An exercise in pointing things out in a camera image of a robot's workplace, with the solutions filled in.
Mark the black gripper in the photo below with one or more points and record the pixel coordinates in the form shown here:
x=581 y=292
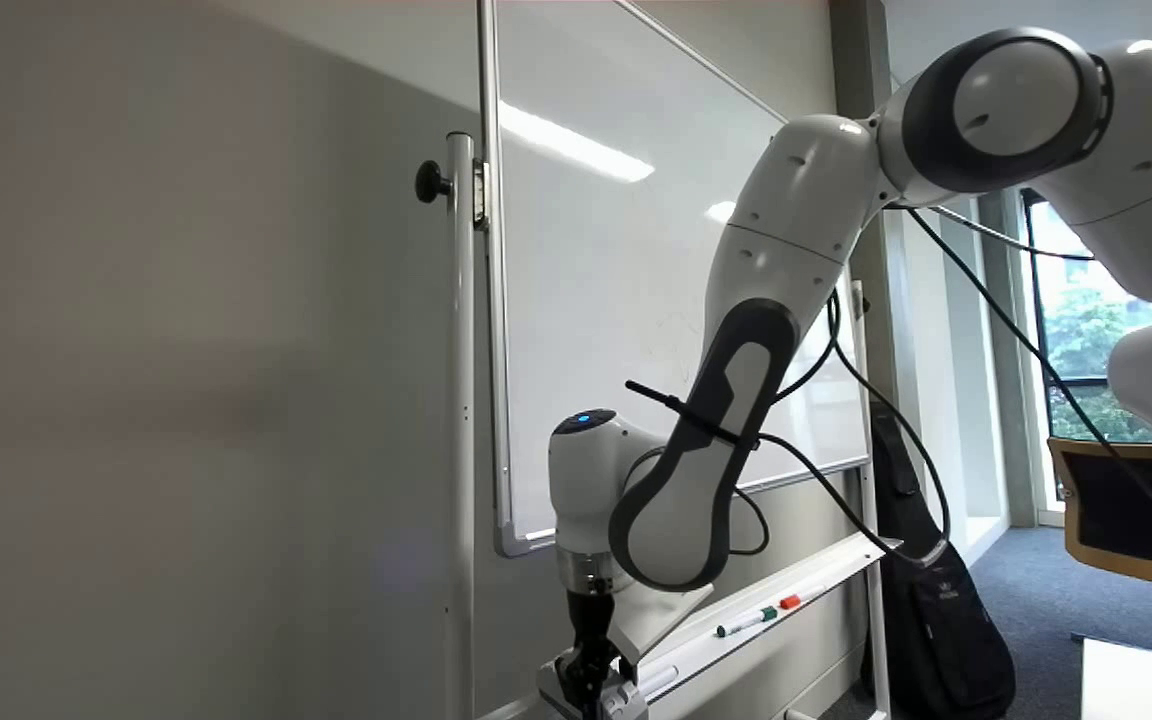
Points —
x=588 y=663

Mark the whiteboard marker tray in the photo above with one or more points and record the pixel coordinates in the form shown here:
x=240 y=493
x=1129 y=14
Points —
x=678 y=651

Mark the white table corner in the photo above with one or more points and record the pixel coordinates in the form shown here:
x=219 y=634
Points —
x=1113 y=683

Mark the black guitar bag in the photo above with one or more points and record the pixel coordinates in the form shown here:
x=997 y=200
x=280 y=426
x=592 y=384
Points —
x=947 y=654

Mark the black stand knob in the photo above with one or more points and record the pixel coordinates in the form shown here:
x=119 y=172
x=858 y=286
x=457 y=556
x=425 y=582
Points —
x=435 y=181

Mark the large whiteboard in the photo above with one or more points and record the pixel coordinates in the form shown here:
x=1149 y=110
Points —
x=620 y=142

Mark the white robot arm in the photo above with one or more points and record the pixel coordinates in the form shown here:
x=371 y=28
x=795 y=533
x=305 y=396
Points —
x=1003 y=110

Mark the wooden chair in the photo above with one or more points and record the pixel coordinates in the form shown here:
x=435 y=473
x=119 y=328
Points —
x=1105 y=506

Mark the grey whiteboard eraser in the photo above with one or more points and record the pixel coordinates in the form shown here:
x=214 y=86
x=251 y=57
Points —
x=613 y=700

